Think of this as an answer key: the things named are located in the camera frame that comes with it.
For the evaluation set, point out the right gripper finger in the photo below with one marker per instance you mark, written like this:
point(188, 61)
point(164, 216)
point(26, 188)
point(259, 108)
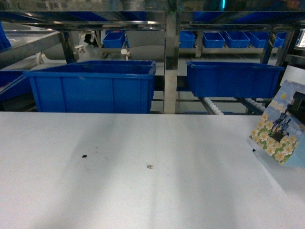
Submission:
point(297, 106)

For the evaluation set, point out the flower gift bag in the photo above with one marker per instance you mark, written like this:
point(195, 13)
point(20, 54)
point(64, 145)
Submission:
point(280, 134)

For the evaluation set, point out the blue bin right shelf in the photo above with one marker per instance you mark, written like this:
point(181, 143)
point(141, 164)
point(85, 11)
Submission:
point(232, 79)

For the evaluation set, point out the blue bin behind table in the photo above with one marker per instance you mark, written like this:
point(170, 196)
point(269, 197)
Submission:
point(123, 87)

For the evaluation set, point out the steel shelf rack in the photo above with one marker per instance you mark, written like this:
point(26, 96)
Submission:
point(239, 16)

